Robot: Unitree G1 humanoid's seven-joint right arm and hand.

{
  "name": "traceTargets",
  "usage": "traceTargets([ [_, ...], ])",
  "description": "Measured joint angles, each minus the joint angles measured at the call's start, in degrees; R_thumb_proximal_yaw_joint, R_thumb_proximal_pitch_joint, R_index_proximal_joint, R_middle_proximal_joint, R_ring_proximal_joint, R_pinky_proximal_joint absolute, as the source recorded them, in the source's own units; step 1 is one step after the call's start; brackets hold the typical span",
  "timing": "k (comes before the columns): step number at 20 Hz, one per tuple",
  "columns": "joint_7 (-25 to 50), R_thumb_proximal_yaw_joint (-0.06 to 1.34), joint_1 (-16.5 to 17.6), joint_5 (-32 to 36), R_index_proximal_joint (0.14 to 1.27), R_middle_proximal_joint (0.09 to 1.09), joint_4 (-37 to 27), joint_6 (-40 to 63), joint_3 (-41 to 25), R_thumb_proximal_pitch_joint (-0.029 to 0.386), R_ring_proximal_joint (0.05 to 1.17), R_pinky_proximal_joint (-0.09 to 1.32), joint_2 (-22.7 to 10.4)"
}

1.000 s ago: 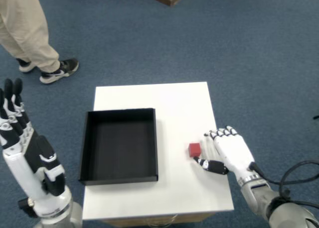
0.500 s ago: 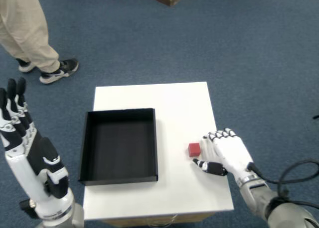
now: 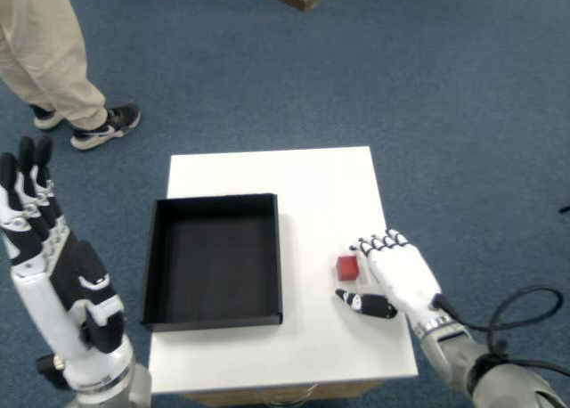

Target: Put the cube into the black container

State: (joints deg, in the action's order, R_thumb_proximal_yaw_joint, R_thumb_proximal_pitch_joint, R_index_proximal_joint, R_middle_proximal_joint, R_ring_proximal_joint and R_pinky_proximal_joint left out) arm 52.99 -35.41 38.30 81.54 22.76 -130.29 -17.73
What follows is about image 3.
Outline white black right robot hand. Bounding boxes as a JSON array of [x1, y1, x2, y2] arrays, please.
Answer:
[[334, 228, 460, 337]]

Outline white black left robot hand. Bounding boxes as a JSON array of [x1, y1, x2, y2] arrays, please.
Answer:
[[0, 135, 134, 391]]

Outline red cube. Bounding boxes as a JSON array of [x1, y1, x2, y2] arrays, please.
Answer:
[[337, 255, 360, 282]]

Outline black open box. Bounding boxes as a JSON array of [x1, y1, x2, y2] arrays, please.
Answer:
[[140, 192, 285, 332]]

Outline black left wrist plug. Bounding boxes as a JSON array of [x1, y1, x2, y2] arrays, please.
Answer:
[[35, 353, 68, 389]]

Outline white square table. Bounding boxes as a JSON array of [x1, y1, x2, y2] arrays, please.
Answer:
[[148, 146, 419, 404]]

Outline black white sneaker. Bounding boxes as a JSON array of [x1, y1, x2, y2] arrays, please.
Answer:
[[69, 104, 143, 151], [29, 104, 63, 131]]

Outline person in beige trousers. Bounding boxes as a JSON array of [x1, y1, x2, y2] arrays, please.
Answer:
[[0, 0, 109, 131]]

